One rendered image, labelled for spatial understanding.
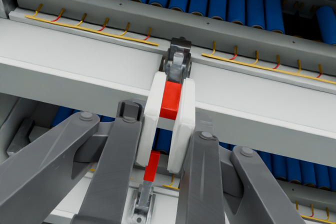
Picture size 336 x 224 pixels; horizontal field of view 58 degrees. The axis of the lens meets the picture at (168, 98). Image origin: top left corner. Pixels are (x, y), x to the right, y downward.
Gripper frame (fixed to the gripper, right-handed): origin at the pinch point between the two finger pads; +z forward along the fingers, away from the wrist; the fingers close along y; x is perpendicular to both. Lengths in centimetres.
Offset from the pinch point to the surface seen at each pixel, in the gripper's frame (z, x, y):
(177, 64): 7.6, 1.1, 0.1
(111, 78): 7.6, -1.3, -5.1
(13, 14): 10.9, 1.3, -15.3
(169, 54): 8.2, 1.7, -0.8
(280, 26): 15.0, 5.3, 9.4
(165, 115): 0.9, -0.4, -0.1
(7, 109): 15.1, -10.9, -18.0
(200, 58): 10.9, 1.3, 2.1
